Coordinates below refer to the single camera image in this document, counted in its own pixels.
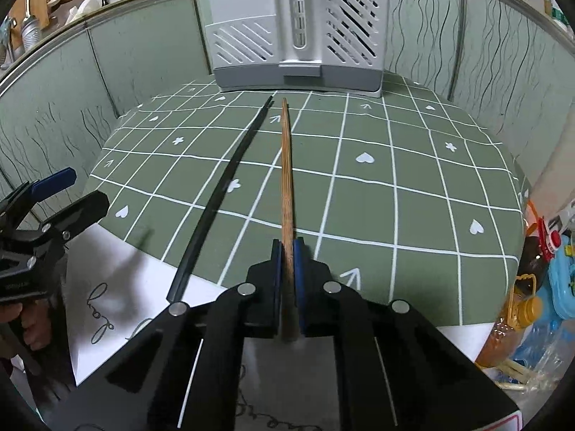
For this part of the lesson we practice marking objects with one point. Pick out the stack of white bowls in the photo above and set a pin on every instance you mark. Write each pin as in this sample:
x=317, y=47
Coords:
x=81, y=9

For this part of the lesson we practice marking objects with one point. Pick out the hanging wooden board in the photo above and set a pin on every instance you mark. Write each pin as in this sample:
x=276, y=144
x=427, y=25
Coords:
x=20, y=13

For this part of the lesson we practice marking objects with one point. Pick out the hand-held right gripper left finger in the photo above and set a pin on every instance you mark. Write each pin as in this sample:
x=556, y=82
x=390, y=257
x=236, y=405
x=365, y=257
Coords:
x=276, y=260

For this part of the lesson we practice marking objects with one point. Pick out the blue plastic toy box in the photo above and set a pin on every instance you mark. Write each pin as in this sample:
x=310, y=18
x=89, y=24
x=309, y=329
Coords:
x=561, y=274

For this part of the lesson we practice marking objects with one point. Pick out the hanging metal strainer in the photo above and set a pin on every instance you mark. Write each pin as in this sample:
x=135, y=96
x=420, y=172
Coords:
x=29, y=31

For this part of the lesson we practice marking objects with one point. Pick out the cooking oil bottle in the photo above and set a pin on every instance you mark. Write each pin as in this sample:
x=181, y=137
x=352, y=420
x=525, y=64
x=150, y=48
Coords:
x=516, y=318

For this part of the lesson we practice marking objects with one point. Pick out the person's left hand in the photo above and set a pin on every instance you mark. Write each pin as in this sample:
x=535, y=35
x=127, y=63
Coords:
x=33, y=327

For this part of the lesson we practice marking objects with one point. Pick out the black chopstick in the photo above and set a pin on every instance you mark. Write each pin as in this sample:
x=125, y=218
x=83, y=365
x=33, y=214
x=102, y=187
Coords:
x=220, y=202

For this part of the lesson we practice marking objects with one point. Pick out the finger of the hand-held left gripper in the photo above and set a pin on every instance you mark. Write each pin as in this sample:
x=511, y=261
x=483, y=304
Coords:
x=85, y=210
x=56, y=180

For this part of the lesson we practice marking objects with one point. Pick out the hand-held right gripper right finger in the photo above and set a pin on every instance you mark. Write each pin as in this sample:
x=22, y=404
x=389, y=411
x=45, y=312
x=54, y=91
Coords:
x=300, y=260

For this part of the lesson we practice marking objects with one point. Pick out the white grey utensil holder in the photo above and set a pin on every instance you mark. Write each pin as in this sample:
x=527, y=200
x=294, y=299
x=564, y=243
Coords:
x=296, y=36

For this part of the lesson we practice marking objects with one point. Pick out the dark bottle with red cap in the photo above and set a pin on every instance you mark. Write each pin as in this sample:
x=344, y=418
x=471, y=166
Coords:
x=541, y=242

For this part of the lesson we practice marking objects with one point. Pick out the clear water bottle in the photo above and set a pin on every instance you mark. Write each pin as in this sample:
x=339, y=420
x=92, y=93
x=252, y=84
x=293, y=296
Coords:
x=541, y=345

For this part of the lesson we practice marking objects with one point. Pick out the green checked tablecloth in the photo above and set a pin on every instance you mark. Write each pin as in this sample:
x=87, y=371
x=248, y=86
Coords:
x=382, y=179

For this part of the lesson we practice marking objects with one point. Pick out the light brown wooden chopstick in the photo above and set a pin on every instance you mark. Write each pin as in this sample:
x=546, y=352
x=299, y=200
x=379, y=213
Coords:
x=286, y=188

